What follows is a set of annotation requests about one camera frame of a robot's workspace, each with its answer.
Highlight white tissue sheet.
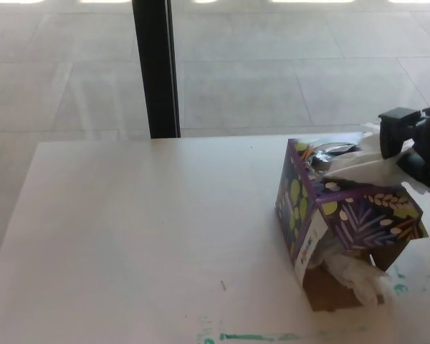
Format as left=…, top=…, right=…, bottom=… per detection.
left=324, top=121, right=430, bottom=216

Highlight purple floral tissue box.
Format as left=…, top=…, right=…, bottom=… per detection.
left=274, top=134, right=429, bottom=313

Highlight crumpled white tissues bunch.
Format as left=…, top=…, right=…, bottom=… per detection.
left=305, top=239, right=392, bottom=306

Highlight black window frame post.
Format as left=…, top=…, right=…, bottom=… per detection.
left=131, top=0, right=182, bottom=139

